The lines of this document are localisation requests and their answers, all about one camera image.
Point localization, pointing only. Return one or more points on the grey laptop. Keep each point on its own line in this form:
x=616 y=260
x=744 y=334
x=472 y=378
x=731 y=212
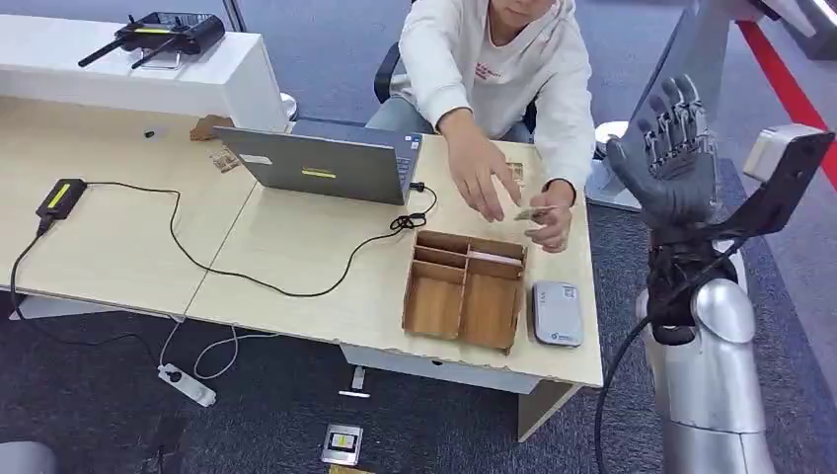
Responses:
x=314 y=163

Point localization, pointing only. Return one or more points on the brown patterned card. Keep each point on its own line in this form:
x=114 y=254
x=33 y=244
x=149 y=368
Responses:
x=225 y=161
x=516 y=171

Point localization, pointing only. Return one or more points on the white metal bracket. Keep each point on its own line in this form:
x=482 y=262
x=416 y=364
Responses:
x=356 y=383

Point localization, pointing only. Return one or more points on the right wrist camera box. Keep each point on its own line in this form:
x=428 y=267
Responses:
x=771 y=150

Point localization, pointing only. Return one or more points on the black remote controller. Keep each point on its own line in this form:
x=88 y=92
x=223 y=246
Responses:
x=176 y=33

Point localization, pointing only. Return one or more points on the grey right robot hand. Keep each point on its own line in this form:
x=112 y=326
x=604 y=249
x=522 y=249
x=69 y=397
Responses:
x=677 y=176

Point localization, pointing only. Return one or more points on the wooden card box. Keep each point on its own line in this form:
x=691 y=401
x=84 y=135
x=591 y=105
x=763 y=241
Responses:
x=435 y=301

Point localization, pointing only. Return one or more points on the grey card reader device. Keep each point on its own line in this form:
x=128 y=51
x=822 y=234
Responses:
x=556 y=314

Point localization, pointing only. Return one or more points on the pale wooden desk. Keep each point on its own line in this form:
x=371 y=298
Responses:
x=294 y=248

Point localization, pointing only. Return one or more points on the stack of pale cards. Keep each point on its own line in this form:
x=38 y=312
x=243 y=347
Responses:
x=494 y=257

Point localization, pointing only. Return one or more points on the white power strip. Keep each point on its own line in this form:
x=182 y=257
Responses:
x=190 y=387

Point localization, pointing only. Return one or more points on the red floor strip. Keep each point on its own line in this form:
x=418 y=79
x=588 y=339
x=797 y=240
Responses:
x=784 y=85

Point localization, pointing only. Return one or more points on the person's left hand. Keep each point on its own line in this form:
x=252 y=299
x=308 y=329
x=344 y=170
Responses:
x=556 y=226

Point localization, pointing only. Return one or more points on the yellow sheet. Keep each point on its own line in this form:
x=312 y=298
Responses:
x=350 y=470

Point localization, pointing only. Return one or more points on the small silver framed plate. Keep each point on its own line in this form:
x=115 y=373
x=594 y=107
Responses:
x=342 y=443

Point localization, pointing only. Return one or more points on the white counter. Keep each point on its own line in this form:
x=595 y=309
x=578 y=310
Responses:
x=216 y=78

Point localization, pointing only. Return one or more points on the brown cardboard piece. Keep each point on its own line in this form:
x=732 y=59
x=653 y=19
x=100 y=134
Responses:
x=209 y=128

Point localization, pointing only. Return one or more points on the pale card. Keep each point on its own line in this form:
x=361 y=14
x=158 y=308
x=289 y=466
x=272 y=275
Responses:
x=533 y=213

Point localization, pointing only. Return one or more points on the person's right hand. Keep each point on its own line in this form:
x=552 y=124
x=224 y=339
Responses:
x=477 y=173

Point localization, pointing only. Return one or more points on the black office chair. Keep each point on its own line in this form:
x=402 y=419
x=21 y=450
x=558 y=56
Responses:
x=386 y=75

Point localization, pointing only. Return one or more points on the person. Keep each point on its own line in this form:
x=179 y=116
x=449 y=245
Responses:
x=510 y=85

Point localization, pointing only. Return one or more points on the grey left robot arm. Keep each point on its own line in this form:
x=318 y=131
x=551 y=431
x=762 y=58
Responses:
x=26 y=459

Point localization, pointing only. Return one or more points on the grey metal stand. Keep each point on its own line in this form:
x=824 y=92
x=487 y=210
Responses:
x=693 y=46

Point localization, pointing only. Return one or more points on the black power adapter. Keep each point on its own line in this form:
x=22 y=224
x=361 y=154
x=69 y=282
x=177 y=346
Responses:
x=60 y=198

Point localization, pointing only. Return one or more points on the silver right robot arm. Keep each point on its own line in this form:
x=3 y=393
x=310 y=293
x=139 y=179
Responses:
x=713 y=392

